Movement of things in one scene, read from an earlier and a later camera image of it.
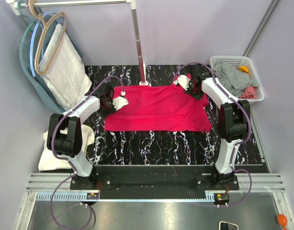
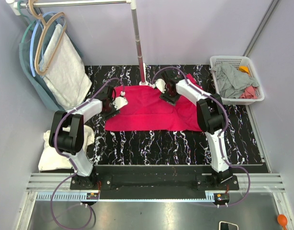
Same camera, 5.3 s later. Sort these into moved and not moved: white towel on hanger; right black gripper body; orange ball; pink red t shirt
Moved: right black gripper body
Not moved: white towel on hanger; pink red t shirt; orange ball
